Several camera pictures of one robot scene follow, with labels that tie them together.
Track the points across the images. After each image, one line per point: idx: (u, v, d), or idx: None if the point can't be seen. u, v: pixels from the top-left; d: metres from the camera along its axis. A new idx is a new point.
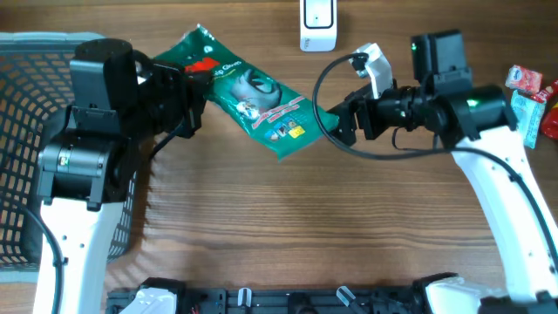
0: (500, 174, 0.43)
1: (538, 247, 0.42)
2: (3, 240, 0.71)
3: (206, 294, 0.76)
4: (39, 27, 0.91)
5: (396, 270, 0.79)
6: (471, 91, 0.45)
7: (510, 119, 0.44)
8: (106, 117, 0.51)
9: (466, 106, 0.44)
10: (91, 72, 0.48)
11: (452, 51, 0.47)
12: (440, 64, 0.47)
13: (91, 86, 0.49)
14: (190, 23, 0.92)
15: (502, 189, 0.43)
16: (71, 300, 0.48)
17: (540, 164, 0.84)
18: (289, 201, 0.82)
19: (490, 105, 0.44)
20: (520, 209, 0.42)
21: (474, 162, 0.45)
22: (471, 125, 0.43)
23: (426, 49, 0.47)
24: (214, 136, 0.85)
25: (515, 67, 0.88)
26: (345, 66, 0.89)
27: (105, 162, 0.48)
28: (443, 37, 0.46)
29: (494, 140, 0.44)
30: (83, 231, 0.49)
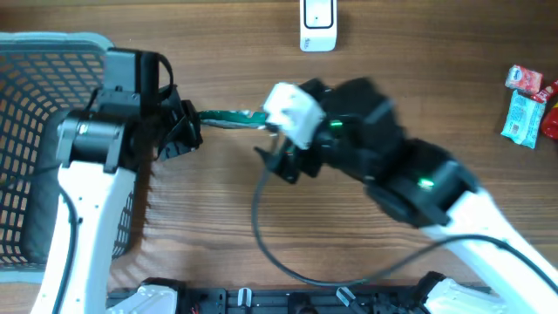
0: (487, 246, 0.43)
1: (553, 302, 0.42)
2: (3, 240, 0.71)
3: (206, 294, 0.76)
4: (40, 28, 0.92)
5: (396, 270, 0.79)
6: (413, 168, 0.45)
7: (471, 185, 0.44)
8: (130, 98, 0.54)
9: (421, 191, 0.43)
10: (125, 58, 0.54)
11: (384, 126, 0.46)
12: (380, 140, 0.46)
13: (123, 71, 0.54)
14: (191, 24, 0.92)
15: (496, 262, 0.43)
16: (83, 259, 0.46)
17: (540, 164, 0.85)
18: (289, 201, 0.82)
19: (441, 176, 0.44)
20: (524, 282, 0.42)
21: (459, 244, 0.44)
22: (436, 211, 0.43)
23: (364, 126, 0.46)
24: (214, 136, 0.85)
25: (515, 67, 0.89)
26: (345, 67, 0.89)
27: (121, 129, 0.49)
28: (371, 115, 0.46)
29: (461, 215, 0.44)
30: (98, 192, 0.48)
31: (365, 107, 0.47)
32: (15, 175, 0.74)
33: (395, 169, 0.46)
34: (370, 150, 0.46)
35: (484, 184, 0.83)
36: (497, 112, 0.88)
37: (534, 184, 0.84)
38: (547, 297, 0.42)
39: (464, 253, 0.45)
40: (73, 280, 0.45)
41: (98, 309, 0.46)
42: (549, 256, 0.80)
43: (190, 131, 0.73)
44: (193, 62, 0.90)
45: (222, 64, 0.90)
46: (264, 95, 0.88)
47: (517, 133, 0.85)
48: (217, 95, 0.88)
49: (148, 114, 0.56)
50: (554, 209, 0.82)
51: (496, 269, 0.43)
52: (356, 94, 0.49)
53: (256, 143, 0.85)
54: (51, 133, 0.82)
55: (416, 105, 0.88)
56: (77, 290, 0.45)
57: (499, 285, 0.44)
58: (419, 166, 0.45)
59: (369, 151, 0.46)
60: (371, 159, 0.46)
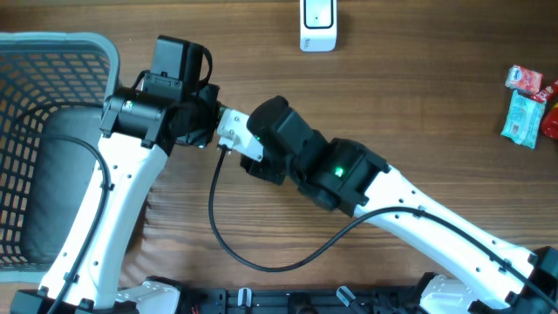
0: (407, 217, 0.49)
1: (467, 251, 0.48)
2: (3, 240, 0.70)
3: (206, 294, 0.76)
4: (40, 28, 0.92)
5: (396, 270, 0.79)
6: (330, 160, 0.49)
7: (380, 165, 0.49)
8: (173, 85, 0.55)
9: (337, 180, 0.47)
10: (173, 47, 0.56)
11: (297, 131, 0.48)
12: (294, 144, 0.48)
13: (171, 58, 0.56)
14: (191, 24, 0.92)
15: (418, 229, 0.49)
16: (107, 224, 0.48)
17: (540, 164, 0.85)
18: (288, 201, 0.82)
19: (354, 167, 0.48)
20: (443, 239, 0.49)
21: (382, 220, 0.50)
22: (353, 194, 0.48)
23: (281, 134, 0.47)
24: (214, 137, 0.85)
25: (515, 67, 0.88)
26: (345, 68, 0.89)
27: (165, 109, 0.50)
28: (282, 125, 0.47)
29: (379, 193, 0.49)
30: (131, 162, 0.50)
31: (275, 114, 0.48)
32: (16, 174, 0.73)
33: (316, 166, 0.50)
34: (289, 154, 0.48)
35: (483, 185, 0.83)
36: (497, 112, 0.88)
37: (534, 184, 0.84)
38: (465, 250, 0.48)
39: (391, 227, 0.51)
40: (95, 243, 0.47)
41: (111, 279, 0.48)
42: None
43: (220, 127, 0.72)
44: None
45: (222, 64, 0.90)
46: (264, 95, 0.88)
47: (517, 133, 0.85)
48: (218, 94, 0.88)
49: (190, 102, 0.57)
50: (554, 210, 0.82)
51: (418, 234, 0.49)
52: (269, 105, 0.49)
53: None
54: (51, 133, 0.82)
55: (416, 105, 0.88)
56: (96, 255, 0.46)
57: (426, 248, 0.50)
58: (335, 158, 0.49)
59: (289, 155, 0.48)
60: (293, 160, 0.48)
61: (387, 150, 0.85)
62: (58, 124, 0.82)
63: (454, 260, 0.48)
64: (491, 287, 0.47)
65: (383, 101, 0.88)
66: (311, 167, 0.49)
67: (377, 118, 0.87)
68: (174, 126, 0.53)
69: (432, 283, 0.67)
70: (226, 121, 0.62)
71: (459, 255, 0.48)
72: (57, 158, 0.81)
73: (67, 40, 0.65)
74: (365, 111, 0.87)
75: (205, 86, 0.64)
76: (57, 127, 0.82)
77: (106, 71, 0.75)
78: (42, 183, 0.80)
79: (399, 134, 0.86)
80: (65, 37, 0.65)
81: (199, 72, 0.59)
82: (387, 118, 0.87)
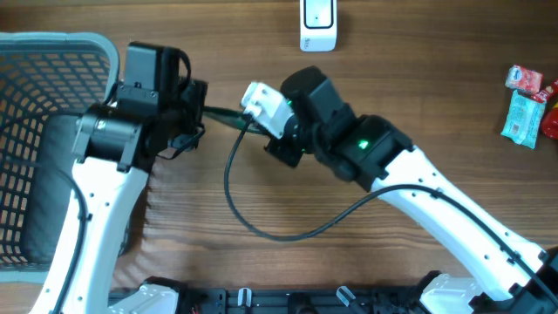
0: (424, 196, 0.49)
1: (479, 238, 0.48)
2: (3, 240, 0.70)
3: (206, 294, 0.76)
4: (40, 28, 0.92)
5: (396, 270, 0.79)
6: (357, 133, 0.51)
7: (401, 142, 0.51)
8: (148, 97, 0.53)
9: (359, 152, 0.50)
10: (145, 56, 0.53)
11: (328, 100, 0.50)
12: (323, 112, 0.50)
13: (143, 68, 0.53)
14: (191, 24, 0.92)
15: (432, 208, 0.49)
16: (88, 256, 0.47)
17: (540, 164, 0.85)
18: (289, 201, 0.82)
19: (379, 141, 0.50)
20: (455, 222, 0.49)
21: (398, 196, 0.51)
22: (373, 167, 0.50)
23: (312, 101, 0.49)
24: (214, 136, 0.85)
25: (515, 67, 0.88)
26: (345, 67, 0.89)
27: (140, 126, 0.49)
28: (315, 91, 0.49)
29: (399, 170, 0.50)
30: (108, 189, 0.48)
31: (310, 83, 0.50)
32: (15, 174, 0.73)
33: (343, 137, 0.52)
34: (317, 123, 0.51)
35: (483, 185, 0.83)
36: (497, 112, 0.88)
37: (534, 184, 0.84)
38: (476, 236, 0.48)
39: (405, 204, 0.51)
40: (78, 277, 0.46)
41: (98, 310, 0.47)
42: None
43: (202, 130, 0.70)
44: (193, 61, 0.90)
45: (222, 64, 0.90)
46: None
47: (517, 134, 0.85)
48: (218, 94, 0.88)
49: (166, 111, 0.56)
50: (554, 209, 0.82)
51: (432, 214, 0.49)
52: (305, 73, 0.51)
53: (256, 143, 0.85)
54: (52, 133, 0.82)
55: (416, 105, 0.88)
56: (79, 289, 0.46)
57: (438, 230, 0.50)
58: (360, 132, 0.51)
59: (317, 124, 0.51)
60: (319, 128, 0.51)
61: None
62: (58, 124, 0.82)
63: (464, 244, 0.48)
64: (496, 275, 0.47)
65: (383, 100, 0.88)
66: (336, 138, 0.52)
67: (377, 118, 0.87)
68: (152, 141, 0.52)
69: (436, 282, 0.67)
70: (249, 93, 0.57)
71: (469, 239, 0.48)
72: (57, 159, 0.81)
73: (67, 40, 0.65)
74: (365, 110, 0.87)
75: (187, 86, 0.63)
76: (56, 127, 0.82)
77: (106, 71, 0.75)
78: (41, 183, 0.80)
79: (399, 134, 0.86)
80: (65, 37, 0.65)
81: (174, 78, 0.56)
82: (387, 118, 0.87)
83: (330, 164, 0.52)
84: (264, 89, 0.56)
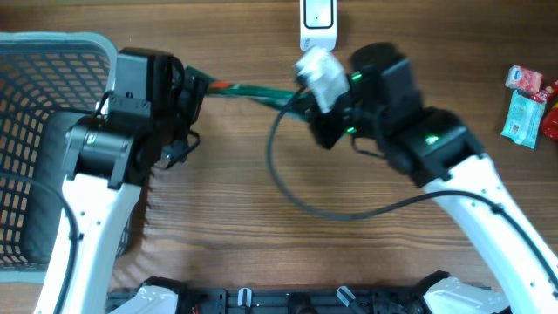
0: (482, 208, 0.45)
1: (531, 266, 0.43)
2: (3, 240, 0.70)
3: (206, 294, 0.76)
4: (40, 28, 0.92)
5: (396, 270, 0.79)
6: (426, 126, 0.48)
7: (473, 146, 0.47)
8: (139, 106, 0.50)
9: (426, 146, 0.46)
10: (136, 62, 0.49)
11: (402, 83, 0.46)
12: (394, 95, 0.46)
13: (132, 74, 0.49)
14: (190, 24, 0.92)
15: (487, 223, 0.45)
16: (77, 281, 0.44)
17: (540, 164, 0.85)
18: (289, 201, 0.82)
19: (448, 135, 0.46)
20: (510, 244, 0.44)
21: (456, 202, 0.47)
22: (436, 164, 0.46)
23: (384, 80, 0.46)
24: (214, 136, 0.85)
25: (515, 67, 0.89)
26: None
27: (132, 137, 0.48)
28: (390, 69, 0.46)
29: (465, 176, 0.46)
30: (99, 208, 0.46)
31: (385, 63, 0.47)
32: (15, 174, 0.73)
33: (409, 126, 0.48)
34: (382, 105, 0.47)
35: None
36: (497, 112, 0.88)
37: (534, 184, 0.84)
38: (529, 263, 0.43)
39: (459, 213, 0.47)
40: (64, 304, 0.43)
41: None
42: None
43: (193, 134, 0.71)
44: (193, 61, 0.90)
45: (222, 64, 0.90)
46: None
47: (517, 133, 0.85)
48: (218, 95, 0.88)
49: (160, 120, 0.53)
50: (554, 210, 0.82)
51: (486, 229, 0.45)
52: (381, 53, 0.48)
53: (255, 143, 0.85)
54: (52, 133, 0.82)
55: None
56: None
57: (486, 247, 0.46)
58: (426, 123, 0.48)
59: (381, 106, 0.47)
60: (384, 111, 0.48)
61: None
62: (58, 124, 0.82)
63: (512, 268, 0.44)
64: (541, 307, 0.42)
65: None
66: (400, 126, 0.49)
67: None
68: (143, 156, 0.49)
69: (445, 283, 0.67)
70: (305, 58, 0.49)
71: (524, 267, 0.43)
72: (57, 158, 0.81)
73: (67, 40, 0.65)
74: None
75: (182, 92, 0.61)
76: (56, 127, 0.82)
77: (106, 71, 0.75)
78: (41, 183, 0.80)
79: None
80: (64, 37, 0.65)
81: (168, 85, 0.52)
82: None
83: (389, 152, 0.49)
84: (323, 51, 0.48)
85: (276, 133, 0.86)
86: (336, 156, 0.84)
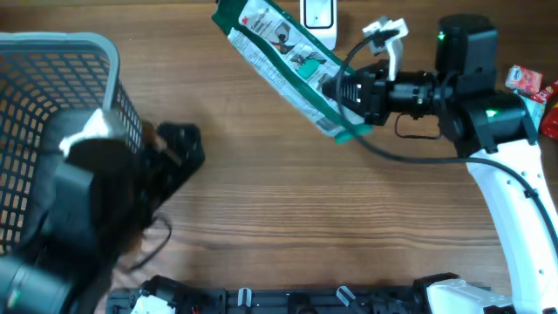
0: (515, 189, 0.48)
1: (545, 252, 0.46)
2: (3, 240, 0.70)
3: (206, 294, 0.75)
4: (39, 28, 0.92)
5: (396, 270, 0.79)
6: (487, 99, 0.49)
7: (528, 130, 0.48)
8: (82, 234, 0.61)
9: (484, 118, 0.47)
10: (78, 183, 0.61)
11: (483, 52, 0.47)
12: (470, 64, 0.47)
13: (72, 196, 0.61)
14: (190, 24, 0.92)
15: (517, 203, 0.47)
16: None
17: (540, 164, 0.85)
18: (289, 201, 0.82)
19: (506, 114, 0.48)
20: (534, 228, 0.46)
21: (492, 176, 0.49)
22: (487, 135, 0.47)
23: (465, 46, 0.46)
24: (214, 136, 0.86)
25: (515, 67, 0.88)
26: None
27: (65, 283, 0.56)
28: (477, 36, 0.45)
29: (511, 156, 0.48)
30: None
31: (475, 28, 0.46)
32: (15, 174, 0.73)
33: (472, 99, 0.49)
34: (456, 70, 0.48)
35: None
36: None
37: None
38: (544, 248, 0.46)
39: (491, 187, 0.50)
40: None
41: None
42: None
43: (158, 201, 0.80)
44: (193, 61, 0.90)
45: (222, 64, 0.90)
46: (263, 94, 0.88)
47: None
48: (218, 95, 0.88)
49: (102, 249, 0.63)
50: None
51: (514, 209, 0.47)
52: (475, 19, 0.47)
53: (256, 143, 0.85)
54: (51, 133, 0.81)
55: None
56: None
57: (506, 223, 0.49)
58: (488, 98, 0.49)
59: (454, 71, 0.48)
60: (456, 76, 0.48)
61: (387, 150, 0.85)
62: (58, 124, 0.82)
63: (525, 248, 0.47)
64: (541, 288, 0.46)
65: None
66: (467, 98, 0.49)
67: None
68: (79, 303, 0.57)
69: (451, 282, 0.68)
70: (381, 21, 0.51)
71: (540, 252, 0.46)
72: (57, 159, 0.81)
73: (67, 40, 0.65)
74: None
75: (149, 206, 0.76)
76: (56, 127, 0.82)
77: (106, 71, 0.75)
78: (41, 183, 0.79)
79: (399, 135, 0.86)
80: (65, 37, 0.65)
81: (112, 206, 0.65)
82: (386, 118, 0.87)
83: (446, 118, 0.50)
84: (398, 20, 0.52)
85: (276, 133, 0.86)
86: (336, 156, 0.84)
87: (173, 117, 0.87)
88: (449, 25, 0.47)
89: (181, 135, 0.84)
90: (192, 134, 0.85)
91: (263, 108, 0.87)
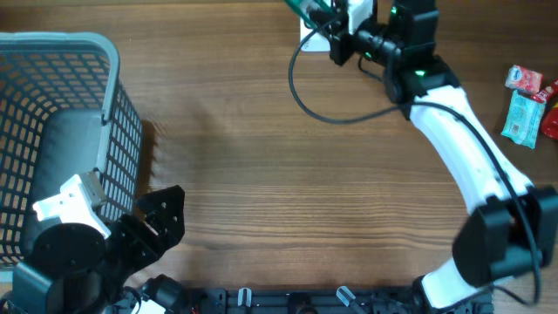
0: (446, 119, 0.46)
1: (483, 165, 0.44)
2: (3, 239, 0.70)
3: (206, 294, 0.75)
4: (38, 28, 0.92)
5: (396, 270, 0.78)
6: (422, 64, 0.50)
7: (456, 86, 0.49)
8: None
9: (414, 78, 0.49)
10: (36, 286, 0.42)
11: (425, 31, 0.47)
12: (411, 38, 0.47)
13: (30, 297, 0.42)
14: (190, 24, 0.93)
15: (450, 130, 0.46)
16: None
17: (540, 164, 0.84)
18: (289, 201, 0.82)
19: (438, 80, 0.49)
20: (469, 147, 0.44)
21: (425, 113, 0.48)
22: (418, 92, 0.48)
23: (408, 23, 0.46)
24: (214, 136, 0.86)
25: (515, 67, 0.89)
26: (344, 68, 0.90)
27: None
28: (421, 16, 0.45)
29: (440, 94, 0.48)
30: None
31: (418, 6, 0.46)
32: (15, 174, 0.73)
33: (414, 67, 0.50)
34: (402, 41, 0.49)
35: None
36: (497, 112, 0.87)
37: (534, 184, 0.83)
38: (481, 162, 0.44)
39: (428, 125, 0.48)
40: None
41: None
42: None
43: (140, 250, 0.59)
44: (193, 61, 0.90)
45: (222, 64, 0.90)
46: (263, 94, 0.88)
47: (516, 133, 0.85)
48: (219, 94, 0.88)
49: None
50: None
51: (445, 131, 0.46)
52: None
53: (256, 143, 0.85)
54: (51, 134, 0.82)
55: None
56: None
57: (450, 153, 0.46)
58: (425, 66, 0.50)
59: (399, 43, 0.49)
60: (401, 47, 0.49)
61: (387, 150, 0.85)
62: (59, 125, 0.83)
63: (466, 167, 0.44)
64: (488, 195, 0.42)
65: (383, 100, 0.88)
66: (408, 64, 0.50)
67: (377, 118, 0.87)
68: None
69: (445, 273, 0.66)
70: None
71: (475, 156, 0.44)
72: (57, 159, 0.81)
73: (67, 40, 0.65)
74: (365, 110, 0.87)
75: (142, 254, 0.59)
76: (57, 127, 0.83)
77: (106, 71, 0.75)
78: (42, 183, 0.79)
79: (399, 134, 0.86)
80: (65, 37, 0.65)
81: (78, 308, 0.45)
82: (385, 118, 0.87)
83: (390, 78, 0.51)
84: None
85: (277, 133, 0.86)
86: (336, 156, 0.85)
87: (172, 116, 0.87)
88: (399, 3, 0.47)
89: (164, 208, 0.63)
90: (173, 204, 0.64)
91: (263, 109, 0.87)
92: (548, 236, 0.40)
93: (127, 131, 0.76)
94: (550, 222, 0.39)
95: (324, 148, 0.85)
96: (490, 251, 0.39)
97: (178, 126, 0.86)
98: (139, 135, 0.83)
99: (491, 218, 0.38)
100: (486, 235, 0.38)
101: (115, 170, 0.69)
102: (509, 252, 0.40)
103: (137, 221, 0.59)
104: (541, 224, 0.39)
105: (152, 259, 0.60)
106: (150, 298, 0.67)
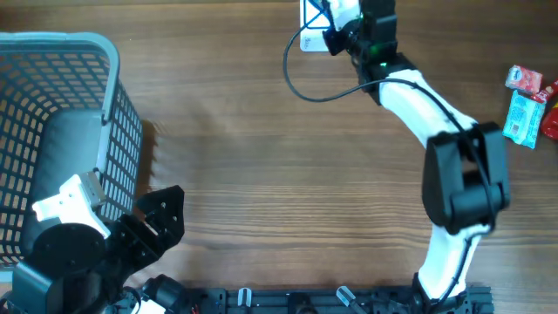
0: (403, 88, 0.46)
1: (434, 113, 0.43)
2: (3, 239, 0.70)
3: (206, 294, 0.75)
4: (39, 28, 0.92)
5: (396, 270, 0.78)
6: (386, 57, 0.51)
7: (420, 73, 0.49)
8: None
9: (379, 69, 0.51)
10: (35, 286, 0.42)
11: (390, 30, 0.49)
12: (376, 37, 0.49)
13: (30, 296, 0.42)
14: (190, 24, 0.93)
15: (407, 97, 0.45)
16: None
17: (540, 164, 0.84)
18: (289, 201, 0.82)
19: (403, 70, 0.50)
20: (423, 104, 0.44)
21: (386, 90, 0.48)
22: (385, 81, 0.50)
23: (373, 23, 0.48)
24: (214, 136, 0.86)
25: (515, 67, 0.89)
26: (344, 67, 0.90)
27: None
28: (382, 17, 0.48)
29: (400, 74, 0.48)
30: None
31: (382, 10, 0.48)
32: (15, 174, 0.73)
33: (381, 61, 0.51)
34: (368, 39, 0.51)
35: None
36: (497, 112, 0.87)
37: (534, 184, 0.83)
38: (433, 113, 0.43)
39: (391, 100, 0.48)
40: None
41: None
42: (547, 257, 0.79)
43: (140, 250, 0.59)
44: (193, 61, 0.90)
45: (223, 64, 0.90)
46: (263, 94, 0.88)
47: (517, 133, 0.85)
48: (219, 95, 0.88)
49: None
50: (554, 210, 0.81)
51: (402, 96, 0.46)
52: None
53: (256, 143, 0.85)
54: (51, 133, 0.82)
55: None
56: None
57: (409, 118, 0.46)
58: (391, 61, 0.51)
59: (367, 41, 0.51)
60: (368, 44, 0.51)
61: (387, 150, 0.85)
62: (59, 125, 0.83)
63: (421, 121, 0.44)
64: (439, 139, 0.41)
65: None
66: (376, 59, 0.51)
67: (377, 117, 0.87)
68: None
69: None
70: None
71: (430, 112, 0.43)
72: (58, 159, 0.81)
73: (67, 40, 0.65)
74: (365, 110, 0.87)
75: (140, 254, 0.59)
76: (57, 127, 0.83)
77: (106, 71, 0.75)
78: (42, 183, 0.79)
79: (399, 134, 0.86)
80: (65, 37, 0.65)
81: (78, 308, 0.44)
82: (385, 118, 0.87)
83: (361, 71, 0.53)
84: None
85: (277, 133, 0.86)
86: (337, 156, 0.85)
87: (172, 116, 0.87)
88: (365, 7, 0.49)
89: (163, 207, 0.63)
90: (173, 203, 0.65)
91: (263, 109, 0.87)
92: (500, 167, 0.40)
93: (127, 131, 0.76)
94: (499, 153, 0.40)
95: (324, 147, 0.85)
96: (444, 180, 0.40)
97: (178, 126, 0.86)
98: (139, 135, 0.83)
99: (439, 147, 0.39)
100: (438, 160, 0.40)
101: (115, 170, 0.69)
102: (466, 188, 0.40)
103: (137, 220, 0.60)
104: (491, 155, 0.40)
105: (151, 260, 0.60)
106: (150, 298, 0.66)
